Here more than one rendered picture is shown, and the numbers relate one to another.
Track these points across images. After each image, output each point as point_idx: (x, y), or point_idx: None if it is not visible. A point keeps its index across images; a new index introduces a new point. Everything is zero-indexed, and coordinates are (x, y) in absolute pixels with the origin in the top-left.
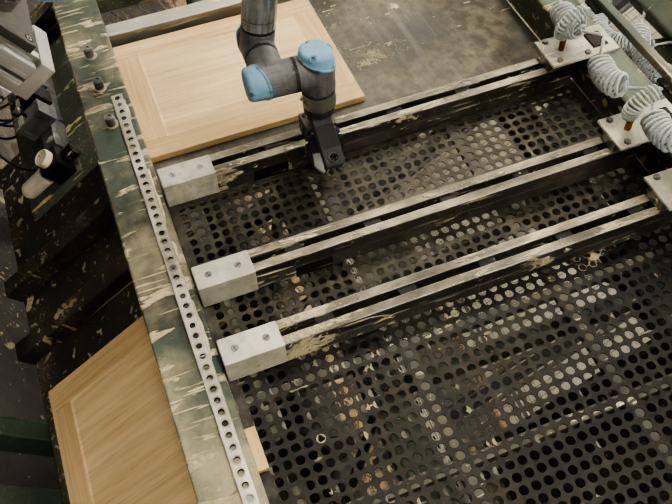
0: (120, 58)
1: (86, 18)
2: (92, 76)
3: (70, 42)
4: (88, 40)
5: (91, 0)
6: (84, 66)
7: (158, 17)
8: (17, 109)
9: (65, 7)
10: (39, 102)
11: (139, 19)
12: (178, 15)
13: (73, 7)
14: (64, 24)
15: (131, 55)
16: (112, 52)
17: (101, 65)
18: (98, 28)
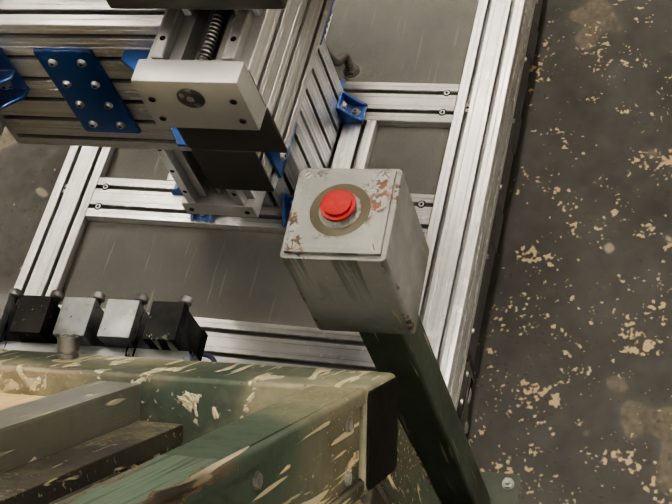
0: (32, 397)
1: (188, 370)
2: (11, 355)
3: (143, 359)
4: (115, 364)
5: (240, 378)
6: (51, 356)
7: (49, 403)
8: (12, 288)
9: (263, 368)
10: (0, 298)
11: (86, 396)
12: (6, 412)
13: (249, 370)
14: (208, 363)
15: (17, 401)
16: (35, 367)
17: (21, 360)
18: (132, 370)
